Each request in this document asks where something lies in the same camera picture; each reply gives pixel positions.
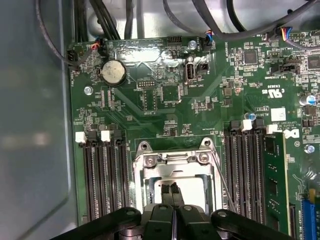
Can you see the CPU socket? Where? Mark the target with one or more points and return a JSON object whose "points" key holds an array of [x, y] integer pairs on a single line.
{"points": [[146, 152]]}

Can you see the silver internal USB port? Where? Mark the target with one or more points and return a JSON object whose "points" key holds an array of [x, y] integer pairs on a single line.
{"points": [[191, 72]]}

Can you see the black RAM slot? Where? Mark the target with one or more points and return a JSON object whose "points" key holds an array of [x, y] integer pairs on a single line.
{"points": [[252, 175], [124, 180], [89, 180], [228, 160], [113, 180], [101, 180], [240, 175]]}

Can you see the silver CPU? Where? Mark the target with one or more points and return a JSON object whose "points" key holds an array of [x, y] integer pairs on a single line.
{"points": [[195, 190]]}

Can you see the green RAM stick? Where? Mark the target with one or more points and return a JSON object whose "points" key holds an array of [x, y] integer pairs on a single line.
{"points": [[275, 175]]}

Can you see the blue expansion slot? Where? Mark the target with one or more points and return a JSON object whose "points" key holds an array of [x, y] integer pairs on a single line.
{"points": [[306, 217]]}

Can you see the black and silver PC case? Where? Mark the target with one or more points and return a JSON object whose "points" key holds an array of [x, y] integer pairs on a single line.
{"points": [[30, 100]]}

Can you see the metal socket cover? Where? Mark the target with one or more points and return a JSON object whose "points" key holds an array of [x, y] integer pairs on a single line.
{"points": [[155, 168]]}

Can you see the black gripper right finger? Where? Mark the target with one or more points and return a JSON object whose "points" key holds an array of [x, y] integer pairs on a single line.
{"points": [[190, 220]]}

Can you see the green motherboard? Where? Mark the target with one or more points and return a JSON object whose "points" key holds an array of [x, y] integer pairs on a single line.
{"points": [[175, 110]]}

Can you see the silver coin battery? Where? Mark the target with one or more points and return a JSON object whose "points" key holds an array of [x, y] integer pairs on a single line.
{"points": [[113, 71]]}

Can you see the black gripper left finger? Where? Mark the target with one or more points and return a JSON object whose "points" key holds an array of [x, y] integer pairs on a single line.
{"points": [[160, 220]]}

